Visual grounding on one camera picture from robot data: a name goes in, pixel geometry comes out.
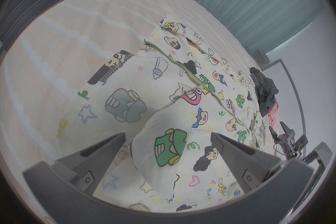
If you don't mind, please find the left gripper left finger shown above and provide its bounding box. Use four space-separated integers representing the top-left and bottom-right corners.
53 132 126 195

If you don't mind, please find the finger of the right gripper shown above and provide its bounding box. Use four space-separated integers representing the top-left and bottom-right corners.
268 126 278 144
279 121 295 138

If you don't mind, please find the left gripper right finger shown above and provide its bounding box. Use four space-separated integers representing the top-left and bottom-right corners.
211 132 282 195

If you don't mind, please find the white printed pyjama top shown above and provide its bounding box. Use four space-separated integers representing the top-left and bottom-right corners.
56 15 276 213

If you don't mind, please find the bed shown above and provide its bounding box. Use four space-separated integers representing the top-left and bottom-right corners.
0 0 307 187

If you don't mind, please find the pink garment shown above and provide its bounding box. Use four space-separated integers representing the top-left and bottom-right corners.
267 102 282 127

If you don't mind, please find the black garment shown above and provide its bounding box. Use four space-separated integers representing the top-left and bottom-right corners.
249 67 279 117

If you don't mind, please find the grey bedside table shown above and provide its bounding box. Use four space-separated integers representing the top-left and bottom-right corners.
244 46 270 69

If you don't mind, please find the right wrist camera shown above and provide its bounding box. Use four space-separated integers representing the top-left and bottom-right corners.
295 134 309 156

